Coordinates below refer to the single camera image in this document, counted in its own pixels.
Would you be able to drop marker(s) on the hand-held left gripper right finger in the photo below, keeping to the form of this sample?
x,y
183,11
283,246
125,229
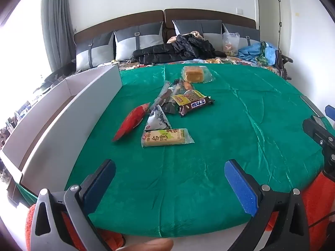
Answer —
x,y
240,185

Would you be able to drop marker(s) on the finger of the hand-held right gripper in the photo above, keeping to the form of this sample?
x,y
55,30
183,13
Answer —
x,y
330,112
315,130

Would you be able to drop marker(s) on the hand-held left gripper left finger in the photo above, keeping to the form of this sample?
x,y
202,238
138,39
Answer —
x,y
100,180

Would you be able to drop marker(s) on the white cardboard box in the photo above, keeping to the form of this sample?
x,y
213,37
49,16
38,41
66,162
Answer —
x,y
65,125

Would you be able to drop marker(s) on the red snack packet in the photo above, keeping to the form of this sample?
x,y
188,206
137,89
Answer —
x,y
129,121

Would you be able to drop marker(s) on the green and cream cake packet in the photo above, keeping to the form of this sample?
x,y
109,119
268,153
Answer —
x,y
165,137

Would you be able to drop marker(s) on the white triangular snack packet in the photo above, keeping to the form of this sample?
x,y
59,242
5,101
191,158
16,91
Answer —
x,y
157,120

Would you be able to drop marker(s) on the brown chocolate bar packet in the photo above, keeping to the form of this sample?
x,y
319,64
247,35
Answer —
x,y
196,106

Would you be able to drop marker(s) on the black snack packet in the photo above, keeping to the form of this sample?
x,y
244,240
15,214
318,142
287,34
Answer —
x,y
168,107

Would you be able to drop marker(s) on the yellow dried tofu packet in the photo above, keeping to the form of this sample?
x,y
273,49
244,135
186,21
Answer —
x,y
188,96

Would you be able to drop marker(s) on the long clear dark-stick packet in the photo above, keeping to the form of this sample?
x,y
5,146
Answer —
x,y
163,95

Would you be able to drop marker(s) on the sausage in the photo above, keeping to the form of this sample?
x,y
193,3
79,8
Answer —
x,y
187,85

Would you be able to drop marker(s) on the person's left hand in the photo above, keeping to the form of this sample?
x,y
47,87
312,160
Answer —
x,y
154,245

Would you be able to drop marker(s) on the grey flat bar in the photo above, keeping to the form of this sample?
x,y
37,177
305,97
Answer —
x,y
311,105

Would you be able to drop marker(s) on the orange fleece clothing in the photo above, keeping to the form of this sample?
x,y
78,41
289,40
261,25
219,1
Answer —
x,y
318,201

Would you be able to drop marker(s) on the dark bag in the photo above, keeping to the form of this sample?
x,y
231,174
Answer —
x,y
282,62

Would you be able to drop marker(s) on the blue cloth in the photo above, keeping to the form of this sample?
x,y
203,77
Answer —
x,y
251,51

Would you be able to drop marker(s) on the floral bed sheet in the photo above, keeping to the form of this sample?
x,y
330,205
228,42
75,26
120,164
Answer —
x,y
235,60

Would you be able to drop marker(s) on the grey and white pillow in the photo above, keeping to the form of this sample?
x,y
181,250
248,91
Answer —
x,y
138,39
248,35
96,49
199,27

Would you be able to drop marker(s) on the clear plastic bag of food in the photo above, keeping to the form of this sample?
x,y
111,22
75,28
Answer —
x,y
231,44

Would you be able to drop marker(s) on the bread loaf in clear packet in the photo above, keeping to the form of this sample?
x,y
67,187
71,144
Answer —
x,y
195,73

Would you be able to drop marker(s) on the black puffer jacket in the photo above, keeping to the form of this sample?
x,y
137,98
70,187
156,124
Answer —
x,y
167,51

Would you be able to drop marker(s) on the grey curtain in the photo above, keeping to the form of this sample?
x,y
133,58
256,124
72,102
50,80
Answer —
x,y
59,23

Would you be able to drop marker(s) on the white wall switch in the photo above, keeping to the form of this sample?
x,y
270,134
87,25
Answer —
x,y
240,10

